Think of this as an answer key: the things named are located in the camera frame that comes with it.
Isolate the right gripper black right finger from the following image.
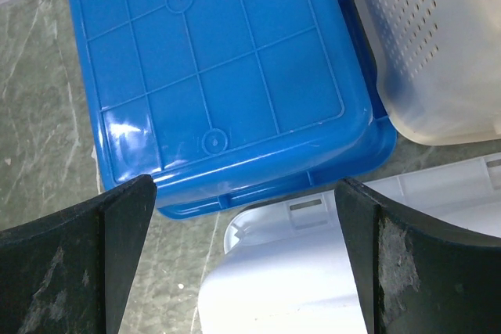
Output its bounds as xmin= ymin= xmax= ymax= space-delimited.
xmin=334 ymin=178 xmax=500 ymax=333

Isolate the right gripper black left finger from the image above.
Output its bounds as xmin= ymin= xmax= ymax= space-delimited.
xmin=1 ymin=174 xmax=157 ymax=333

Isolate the white plastic tub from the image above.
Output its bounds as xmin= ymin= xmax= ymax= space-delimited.
xmin=197 ymin=154 xmax=500 ymax=333

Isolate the blue plastic tray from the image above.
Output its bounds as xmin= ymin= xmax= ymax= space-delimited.
xmin=68 ymin=0 xmax=397 ymax=220

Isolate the beige perforated plastic basket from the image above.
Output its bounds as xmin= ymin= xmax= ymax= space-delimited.
xmin=354 ymin=0 xmax=500 ymax=145

